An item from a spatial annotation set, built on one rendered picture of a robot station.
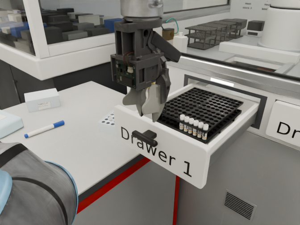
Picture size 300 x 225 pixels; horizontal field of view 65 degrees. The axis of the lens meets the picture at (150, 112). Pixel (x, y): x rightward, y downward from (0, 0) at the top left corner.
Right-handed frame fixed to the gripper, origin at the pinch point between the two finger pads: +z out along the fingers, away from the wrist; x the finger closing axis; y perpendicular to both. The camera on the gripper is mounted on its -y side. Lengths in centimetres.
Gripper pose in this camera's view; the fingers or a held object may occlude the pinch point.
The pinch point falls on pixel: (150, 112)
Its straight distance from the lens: 53.1
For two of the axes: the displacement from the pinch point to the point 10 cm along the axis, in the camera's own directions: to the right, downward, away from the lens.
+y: -6.7, 3.5, -6.5
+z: 0.0, 8.8, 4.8
